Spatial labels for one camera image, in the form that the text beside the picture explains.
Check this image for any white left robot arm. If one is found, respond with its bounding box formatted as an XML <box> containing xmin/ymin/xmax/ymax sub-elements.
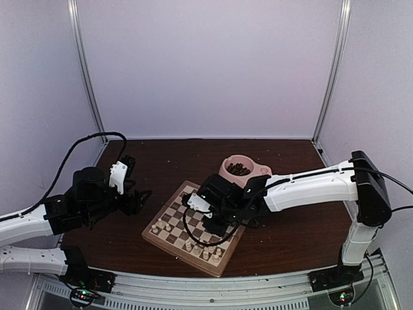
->
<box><xmin>1</xmin><ymin>164</ymin><xmax>152</xmax><ymax>287</ymax></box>

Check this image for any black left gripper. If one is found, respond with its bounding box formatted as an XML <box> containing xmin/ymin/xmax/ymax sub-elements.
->
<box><xmin>83</xmin><ymin>179</ymin><xmax>152</xmax><ymax>223</ymax></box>

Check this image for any dark chess pieces pile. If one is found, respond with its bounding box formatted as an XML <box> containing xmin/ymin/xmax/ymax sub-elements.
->
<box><xmin>227</xmin><ymin>163</ymin><xmax>251</xmax><ymax>176</ymax></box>

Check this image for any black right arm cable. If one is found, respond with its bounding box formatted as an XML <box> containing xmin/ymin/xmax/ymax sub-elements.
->
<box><xmin>182</xmin><ymin>206</ymin><xmax>246</xmax><ymax>248</ymax></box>

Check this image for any pink double bowl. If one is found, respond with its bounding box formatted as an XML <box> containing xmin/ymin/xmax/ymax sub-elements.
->
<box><xmin>218</xmin><ymin>155</ymin><xmax>272</xmax><ymax>188</ymax></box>

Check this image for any front aluminium rail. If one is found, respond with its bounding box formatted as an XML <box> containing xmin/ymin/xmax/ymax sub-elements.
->
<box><xmin>23</xmin><ymin>255</ymin><xmax>401</xmax><ymax>309</ymax></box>

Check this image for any right aluminium frame post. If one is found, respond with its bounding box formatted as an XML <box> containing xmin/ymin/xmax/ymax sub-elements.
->
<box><xmin>312</xmin><ymin>0</ymin><xmax>352</xmax><ymax>145</ymax></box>

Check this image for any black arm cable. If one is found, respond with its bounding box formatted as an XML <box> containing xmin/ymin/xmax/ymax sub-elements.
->
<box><xmin>0</xmin><ymin>131</ymin><xmax>127</xmax><ymax>220</ymax></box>
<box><xmin>182</xmin><ymin>206</ymin><xmax>246</xmax><ymax>248</ymax></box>

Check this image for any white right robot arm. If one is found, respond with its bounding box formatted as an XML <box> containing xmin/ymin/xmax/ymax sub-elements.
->
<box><xmin>188</xmin><ymin>150</ymin><xmax>392</xmax><ymax>285</ymax></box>

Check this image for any aluminium frame post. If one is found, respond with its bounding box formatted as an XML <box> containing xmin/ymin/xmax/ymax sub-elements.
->
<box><xmin>312</xmin><ymin>0</ymin><xmax>352</xmax><ymax>145</ymax></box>
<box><xmin>67</xmin><ymin>0</ymin><xmax>105</xmax><ymax>132</ymax></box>

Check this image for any left aluminium frame post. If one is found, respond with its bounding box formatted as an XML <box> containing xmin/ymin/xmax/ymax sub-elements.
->
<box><xmin>67</xmin><ymin>0</ymin><xmax>105</xmax><ymax>132</ymax></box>

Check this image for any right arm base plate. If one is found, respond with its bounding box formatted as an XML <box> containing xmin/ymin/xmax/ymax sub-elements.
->
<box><xmin>308</xmin><ymin>265</ymin><xmax>364</xmax><ymax>292</ymax></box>

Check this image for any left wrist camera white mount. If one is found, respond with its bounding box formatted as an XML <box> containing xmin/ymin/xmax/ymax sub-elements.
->
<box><xmin>108</xmin><ymin>155</ymin><xmax>136</xmax><ymax>194</ymax></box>

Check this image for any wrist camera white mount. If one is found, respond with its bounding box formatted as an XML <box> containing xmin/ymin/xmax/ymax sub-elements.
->
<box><xmin>108</xmin><ymin>155</ymin><xmax>136</xmax><ymax>194</ymax></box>
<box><xmin>181</xmin><ymin>193</ymin><xmax>212</xmax><ymax>218</ymax></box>

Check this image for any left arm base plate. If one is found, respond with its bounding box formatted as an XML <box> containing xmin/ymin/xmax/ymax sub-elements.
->
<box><xmin>58</xmin><ymin>269</ymin><xmax>116</xmax><ymax>293</ymax></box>

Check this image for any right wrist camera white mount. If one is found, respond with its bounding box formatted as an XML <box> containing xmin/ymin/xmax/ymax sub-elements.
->
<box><xmin>181</xmin><ymin>193</ymin><xmax>212</xmax><ymax>218</ymax></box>

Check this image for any wooden chess board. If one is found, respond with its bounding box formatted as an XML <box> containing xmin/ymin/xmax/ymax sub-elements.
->
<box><xmin>141</xmin><ymin>181</ymin><xmax>245</xmax><ymax>278</ymax></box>

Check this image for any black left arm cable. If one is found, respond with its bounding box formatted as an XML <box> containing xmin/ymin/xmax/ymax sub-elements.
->
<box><xmin>0</xmin><ymin>131</ymin><xmax>127</xmax><ymax>220</ymax></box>

